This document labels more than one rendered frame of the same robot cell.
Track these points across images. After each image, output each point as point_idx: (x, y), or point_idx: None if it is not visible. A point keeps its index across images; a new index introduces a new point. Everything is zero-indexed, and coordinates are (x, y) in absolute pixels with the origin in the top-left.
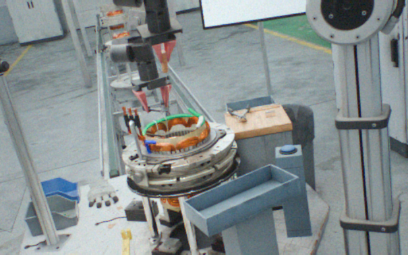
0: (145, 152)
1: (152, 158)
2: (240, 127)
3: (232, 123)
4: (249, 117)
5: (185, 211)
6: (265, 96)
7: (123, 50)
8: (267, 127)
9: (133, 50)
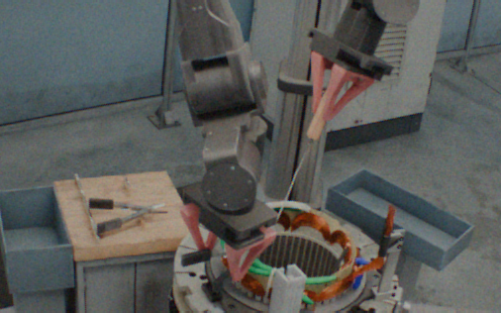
0: (348, 298)
1: (369, 283)
2: (172, 223)
3: (142, 233)
4: (120, 214)
5: (443, 262)
6: None
7: (259, 156)
8: (177, 194)
9: (261, 142)
